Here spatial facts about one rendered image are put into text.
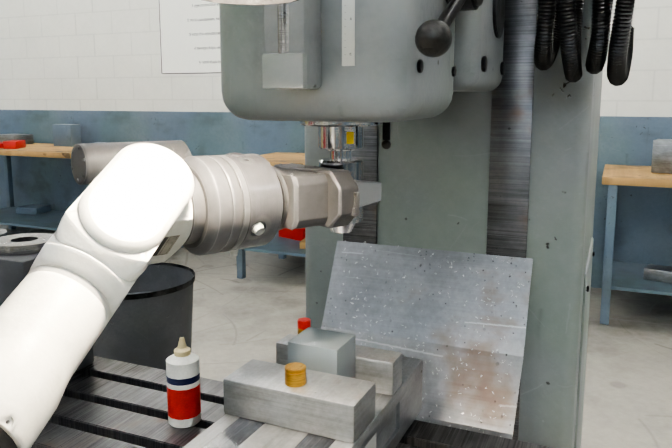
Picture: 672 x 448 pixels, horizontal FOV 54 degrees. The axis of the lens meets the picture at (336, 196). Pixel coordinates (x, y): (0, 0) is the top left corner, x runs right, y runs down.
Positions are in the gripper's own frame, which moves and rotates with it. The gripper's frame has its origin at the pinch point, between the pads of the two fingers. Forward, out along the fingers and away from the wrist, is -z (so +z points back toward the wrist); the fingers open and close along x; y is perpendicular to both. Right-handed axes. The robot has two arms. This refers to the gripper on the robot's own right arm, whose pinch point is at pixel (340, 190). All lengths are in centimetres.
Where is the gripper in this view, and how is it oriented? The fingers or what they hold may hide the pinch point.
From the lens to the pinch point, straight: 69.4
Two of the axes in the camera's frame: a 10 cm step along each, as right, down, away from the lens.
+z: -7.5, 0.8, -6.6
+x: -6.7, -1.1, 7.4
